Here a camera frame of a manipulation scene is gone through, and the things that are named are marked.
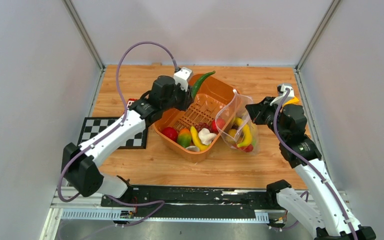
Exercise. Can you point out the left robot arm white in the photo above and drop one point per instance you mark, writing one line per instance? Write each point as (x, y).
(80, 164)

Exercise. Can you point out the small yellow fruit toy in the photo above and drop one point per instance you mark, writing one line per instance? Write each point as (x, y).
(196, 140)

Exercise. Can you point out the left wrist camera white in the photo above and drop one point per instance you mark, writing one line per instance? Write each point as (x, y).
(183, 77)

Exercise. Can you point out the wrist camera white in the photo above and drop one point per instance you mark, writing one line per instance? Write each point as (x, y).
(183, 77)
(285, 92)

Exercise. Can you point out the clear zip top bag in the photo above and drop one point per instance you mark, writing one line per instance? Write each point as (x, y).
(237, 108)

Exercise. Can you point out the checkerboard calibration board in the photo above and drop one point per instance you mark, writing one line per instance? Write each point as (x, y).
(92, 126)

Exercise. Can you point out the white mushroom toy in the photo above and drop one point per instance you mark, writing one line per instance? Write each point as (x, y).
(206, 137)

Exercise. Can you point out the red strawberry toy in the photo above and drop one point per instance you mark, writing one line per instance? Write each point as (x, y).
(217, 125)

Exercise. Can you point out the red apple toy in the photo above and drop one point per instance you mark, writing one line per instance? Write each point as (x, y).
(170, 133)

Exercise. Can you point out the red orange peach toy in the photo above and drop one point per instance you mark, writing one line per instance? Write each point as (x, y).
(247, 149)

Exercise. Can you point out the yellow banana toy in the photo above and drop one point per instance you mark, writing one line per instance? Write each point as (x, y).
(247, 135)

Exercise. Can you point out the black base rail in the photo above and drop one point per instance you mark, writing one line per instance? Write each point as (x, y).
(202, 202)

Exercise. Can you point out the orange plastic basket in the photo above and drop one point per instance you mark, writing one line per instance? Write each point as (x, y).
(212, 96)

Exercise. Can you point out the orange green mango toy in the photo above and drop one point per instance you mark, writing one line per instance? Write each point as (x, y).
(184, 138)

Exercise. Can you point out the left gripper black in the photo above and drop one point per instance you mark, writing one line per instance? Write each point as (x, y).
(187, 101)

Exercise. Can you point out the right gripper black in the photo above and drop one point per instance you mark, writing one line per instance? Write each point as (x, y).
(256, 111)

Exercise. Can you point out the yellow triangle bracket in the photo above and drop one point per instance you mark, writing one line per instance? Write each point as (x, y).
(294, 100)

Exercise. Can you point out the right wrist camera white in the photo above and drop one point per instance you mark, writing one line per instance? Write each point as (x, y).
(285, 92)

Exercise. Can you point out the green cucumber toy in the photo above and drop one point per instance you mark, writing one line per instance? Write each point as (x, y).
(198, 83)

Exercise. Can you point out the red white block toy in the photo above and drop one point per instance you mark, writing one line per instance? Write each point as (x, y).
(130, 102)

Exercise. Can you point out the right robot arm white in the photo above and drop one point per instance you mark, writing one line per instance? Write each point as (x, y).
(332, 219)

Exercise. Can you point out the purple grapes toy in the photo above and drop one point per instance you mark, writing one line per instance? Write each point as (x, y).
(201, 126)

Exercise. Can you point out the white garlic toy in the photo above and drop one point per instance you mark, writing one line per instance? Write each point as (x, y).
(193, 148)

